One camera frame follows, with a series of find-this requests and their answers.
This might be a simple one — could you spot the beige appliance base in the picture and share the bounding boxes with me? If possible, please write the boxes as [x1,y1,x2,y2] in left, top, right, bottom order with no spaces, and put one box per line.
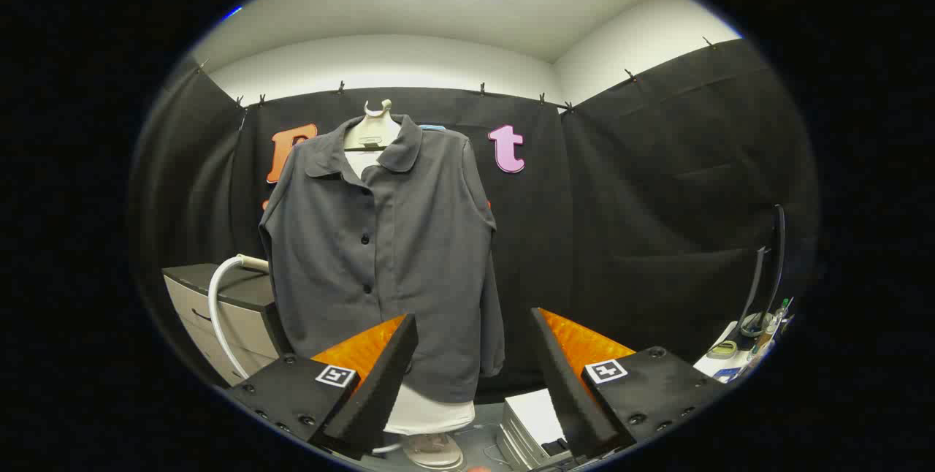
[403,432,465,471]

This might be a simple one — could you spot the white side desk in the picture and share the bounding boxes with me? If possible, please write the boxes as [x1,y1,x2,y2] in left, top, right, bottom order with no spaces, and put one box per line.
[692,319,786,385]

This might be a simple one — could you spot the black monitor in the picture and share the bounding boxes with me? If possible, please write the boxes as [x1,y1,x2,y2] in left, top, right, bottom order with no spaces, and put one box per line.
[734,204,787,338]

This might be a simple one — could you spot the grey cabinet with drawers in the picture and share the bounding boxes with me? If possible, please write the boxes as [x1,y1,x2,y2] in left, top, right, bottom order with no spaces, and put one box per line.
[162,262,293,385]

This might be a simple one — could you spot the black backdrop cloth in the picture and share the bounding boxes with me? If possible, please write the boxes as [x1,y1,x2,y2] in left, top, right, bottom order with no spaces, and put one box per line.
[130,37,820,403]

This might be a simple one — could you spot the dark grey button shirt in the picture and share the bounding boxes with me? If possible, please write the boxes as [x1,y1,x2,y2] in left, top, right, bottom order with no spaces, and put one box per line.
[258,114,506,404]

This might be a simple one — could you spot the cream clothes hanger head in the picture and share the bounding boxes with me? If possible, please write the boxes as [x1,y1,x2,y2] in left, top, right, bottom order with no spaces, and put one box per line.
[343,99,402,151]

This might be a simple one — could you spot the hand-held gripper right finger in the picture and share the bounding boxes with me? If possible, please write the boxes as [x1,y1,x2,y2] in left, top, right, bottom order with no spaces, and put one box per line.
[530,307,728,460]

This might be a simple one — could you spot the row of black clips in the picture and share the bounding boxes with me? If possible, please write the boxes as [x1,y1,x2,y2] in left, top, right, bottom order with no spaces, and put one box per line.
[196,36,718,116]

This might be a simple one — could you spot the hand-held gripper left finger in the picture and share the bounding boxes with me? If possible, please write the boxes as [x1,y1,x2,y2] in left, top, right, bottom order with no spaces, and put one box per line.
[226,313,419,458]

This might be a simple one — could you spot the white box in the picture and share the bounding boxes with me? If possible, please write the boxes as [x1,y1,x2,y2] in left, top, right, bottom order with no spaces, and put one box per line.
[497,388,574,471]

